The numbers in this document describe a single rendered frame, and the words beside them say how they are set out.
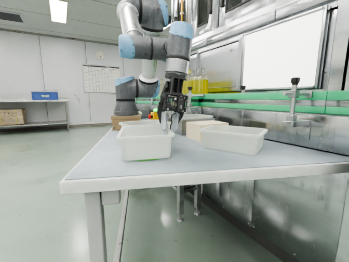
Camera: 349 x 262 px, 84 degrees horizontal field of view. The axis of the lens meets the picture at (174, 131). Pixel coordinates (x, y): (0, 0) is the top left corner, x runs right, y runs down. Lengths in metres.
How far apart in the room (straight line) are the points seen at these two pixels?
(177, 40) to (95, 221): 0.56
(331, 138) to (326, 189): 0.35
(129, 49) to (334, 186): 1.02
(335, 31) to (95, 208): 1.11
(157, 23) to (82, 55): 6.16
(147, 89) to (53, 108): 5.94
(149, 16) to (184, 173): 0.78
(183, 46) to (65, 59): 6.56
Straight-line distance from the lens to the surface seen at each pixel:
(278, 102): 0.96
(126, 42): 0.70
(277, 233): 1.38
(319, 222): 1.22
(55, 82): 7.02
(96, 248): 0.66
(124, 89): 1.20
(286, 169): 0.65
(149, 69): 1.17
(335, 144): 0.86
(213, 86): 1.50
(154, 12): 1.07
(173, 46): 0.64
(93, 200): 0.59
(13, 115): 6.47
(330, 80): 1.09
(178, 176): 0.51
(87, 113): 7.06
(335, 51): 1.10
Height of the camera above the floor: 0.94
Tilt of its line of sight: 10 degrees down
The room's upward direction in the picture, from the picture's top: straight up
